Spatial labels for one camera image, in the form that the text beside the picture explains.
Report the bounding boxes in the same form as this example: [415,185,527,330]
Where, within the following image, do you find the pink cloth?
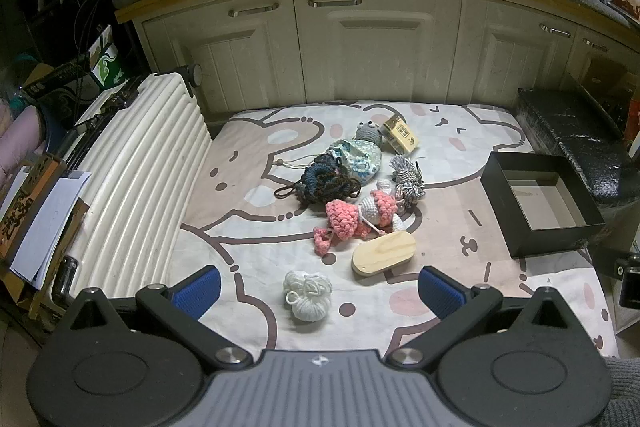
[0,104,46,178]

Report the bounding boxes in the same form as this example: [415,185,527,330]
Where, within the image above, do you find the black box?
[481,151,606,259]

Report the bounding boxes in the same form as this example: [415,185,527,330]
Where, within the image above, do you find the small yellow carton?
[381,116,420,156]

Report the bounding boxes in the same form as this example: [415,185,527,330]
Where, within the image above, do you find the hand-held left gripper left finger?
[62,266,253,372]

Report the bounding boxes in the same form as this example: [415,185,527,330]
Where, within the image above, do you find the black printed carton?
[22,62,93,100]

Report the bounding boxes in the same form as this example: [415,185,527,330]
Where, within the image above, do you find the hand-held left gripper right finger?
[387,266,576,372]

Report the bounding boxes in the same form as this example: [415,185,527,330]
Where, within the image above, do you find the white paper sheets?
[10,171,93,288]

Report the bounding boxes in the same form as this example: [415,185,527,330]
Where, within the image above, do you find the floral drawstring pouch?
[277,138,385,184]

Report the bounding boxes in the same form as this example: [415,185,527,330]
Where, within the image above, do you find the brown cardboard box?
[0,154,91,303]

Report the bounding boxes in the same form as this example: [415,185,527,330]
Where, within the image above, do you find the white yarn ball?
[283,271,333,323]

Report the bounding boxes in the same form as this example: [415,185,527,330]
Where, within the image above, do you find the cream cabinet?
[114,0,640,128]

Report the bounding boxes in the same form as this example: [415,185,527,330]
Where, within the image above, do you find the grey white tassel toy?
[389,155,427,208]

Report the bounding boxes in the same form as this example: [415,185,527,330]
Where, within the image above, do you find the grey crochet frog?
[355,121,385,144]

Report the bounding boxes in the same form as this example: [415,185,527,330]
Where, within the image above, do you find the white ribbed suitcase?
[37,64,216,308]

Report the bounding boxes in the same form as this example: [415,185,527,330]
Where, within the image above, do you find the person's right forearm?
[607,357,640,427]

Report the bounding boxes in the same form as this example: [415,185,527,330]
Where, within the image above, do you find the green white box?
[87,26,126,88]

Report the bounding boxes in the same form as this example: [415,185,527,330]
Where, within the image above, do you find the cartoon printed mat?
[177,99,621,358]

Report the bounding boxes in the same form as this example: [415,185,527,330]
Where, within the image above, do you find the oval wooden block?
[351,232,417,279]

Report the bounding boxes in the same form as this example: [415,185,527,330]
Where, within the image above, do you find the pink crochet hat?
[312,199,371,257]

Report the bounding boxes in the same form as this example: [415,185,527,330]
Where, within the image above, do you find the black wrapped bundle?
[517,87,632,208]

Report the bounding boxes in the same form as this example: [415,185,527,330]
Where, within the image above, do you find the red box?
[625,99,640,142]

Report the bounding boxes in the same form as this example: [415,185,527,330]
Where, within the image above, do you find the dark blue crochet pouch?
[274,154,362,210]

